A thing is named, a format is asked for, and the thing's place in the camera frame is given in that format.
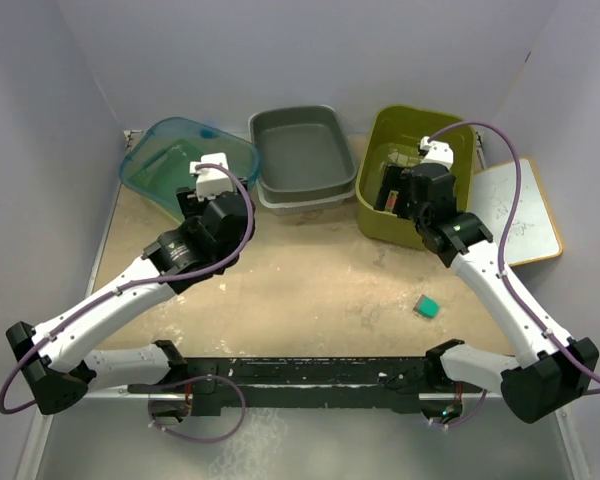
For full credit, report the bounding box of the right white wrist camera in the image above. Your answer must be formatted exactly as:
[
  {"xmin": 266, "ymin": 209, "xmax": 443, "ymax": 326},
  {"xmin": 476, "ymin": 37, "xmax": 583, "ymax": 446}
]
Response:
[{"xmin": 418, "ymin": 136, "xmax": 454, "ymax": 170}]

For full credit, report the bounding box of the white perforated plastic basket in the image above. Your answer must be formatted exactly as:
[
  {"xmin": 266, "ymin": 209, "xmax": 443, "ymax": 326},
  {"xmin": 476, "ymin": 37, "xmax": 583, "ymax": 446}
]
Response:
[{"xmin": 256, "ymin": 181, "xmax": 355, "ymax": 216}]

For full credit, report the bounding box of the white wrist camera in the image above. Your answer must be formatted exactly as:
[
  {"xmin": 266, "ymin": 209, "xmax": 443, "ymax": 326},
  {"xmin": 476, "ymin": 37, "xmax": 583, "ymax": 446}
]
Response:
[
  {"xmin": 418, "ymin": 136, "xmax": 454, "ymax": 170},
  {"xmin": 189, "ymin": 152, "xmax": 234, "ymax": 201}
]

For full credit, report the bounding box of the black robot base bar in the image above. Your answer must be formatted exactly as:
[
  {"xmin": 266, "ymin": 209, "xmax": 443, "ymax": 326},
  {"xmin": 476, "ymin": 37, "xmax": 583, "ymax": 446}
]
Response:
[{"xmin": 129, "ymin": 356, "xmax": 472, "ymax": 417}]

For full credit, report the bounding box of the light green plastic basket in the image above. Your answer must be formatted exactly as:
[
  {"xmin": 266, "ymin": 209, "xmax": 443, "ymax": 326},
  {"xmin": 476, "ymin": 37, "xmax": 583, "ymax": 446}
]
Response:
[{"xmin": 133, "ymin": 139, "xmax": 203, "ymax": 189}]

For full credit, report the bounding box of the small blue object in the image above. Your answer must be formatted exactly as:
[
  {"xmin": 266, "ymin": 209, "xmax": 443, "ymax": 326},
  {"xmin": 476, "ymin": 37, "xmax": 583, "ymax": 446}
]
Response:
[{"xmin": 200, "ymin": 129, "xmax": 217, "ymax": 139}]

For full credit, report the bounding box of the grey plastic tray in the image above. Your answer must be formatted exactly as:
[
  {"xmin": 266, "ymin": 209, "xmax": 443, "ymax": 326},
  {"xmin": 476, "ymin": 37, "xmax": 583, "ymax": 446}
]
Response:
[{"xmin": 249, "ymin": 105, "xmax": 357, "ymax": 198}]

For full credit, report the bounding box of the small whiteboard yellow frame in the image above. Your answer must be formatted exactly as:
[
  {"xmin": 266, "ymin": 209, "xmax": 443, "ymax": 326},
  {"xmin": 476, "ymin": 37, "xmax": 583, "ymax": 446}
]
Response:
[{"xmin": 469, "ymin": 158, "xmax": 563, "ymax": 266}]

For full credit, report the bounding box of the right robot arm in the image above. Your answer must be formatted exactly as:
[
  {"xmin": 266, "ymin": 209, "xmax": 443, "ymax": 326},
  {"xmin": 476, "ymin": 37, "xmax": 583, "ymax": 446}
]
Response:
[{"xmin": 374, "ymin": 163, "xmax": 599, "ymax": 424}]

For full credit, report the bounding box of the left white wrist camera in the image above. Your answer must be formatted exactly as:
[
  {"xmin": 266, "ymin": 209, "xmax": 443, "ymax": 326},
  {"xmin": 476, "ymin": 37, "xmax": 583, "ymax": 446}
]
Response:
[{"xmin": 189, "ymin": 152, "xmax": 234, "ymax": 201}]

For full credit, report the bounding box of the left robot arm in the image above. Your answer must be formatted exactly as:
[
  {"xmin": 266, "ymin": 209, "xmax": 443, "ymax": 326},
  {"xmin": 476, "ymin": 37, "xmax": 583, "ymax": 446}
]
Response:
[{"xmin": 6, "ymin": 187, "xmax": 255, "ymax": 415}]

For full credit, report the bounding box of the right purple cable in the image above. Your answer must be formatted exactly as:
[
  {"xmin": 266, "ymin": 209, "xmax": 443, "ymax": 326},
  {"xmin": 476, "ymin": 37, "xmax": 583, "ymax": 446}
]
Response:
[{"xmin": 427, "ymin": 119, "xmax": 600, "ymax": 431}]

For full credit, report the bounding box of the olive green plastic bin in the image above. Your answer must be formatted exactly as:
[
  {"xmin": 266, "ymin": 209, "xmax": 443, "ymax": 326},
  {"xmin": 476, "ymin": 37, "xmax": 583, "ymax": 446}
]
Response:
[{"xmin": 356, "ymin": 105, "xmax": 477, "ymax": 250}]

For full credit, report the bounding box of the pink item under bin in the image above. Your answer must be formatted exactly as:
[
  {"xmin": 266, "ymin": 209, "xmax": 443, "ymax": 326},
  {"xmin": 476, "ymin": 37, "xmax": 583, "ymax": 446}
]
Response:
[{"xmin": 386, "ymin": 190, "xmax": 397, "ymax": 211}]

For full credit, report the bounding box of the teal transparent plastic tub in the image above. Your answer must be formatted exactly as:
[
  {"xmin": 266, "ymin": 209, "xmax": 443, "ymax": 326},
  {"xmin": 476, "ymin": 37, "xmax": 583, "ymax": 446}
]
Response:
[{"xmin": 119, "ymin": 117, "xmax": 261, "ymax": 221}]

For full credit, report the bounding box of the green whiteboard eraser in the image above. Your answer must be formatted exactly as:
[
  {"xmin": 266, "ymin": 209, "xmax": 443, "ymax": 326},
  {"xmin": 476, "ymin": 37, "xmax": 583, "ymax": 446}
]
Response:
[{"xmin": 413, "ymin": 295, "xmax": 440, "ymax": 319}]

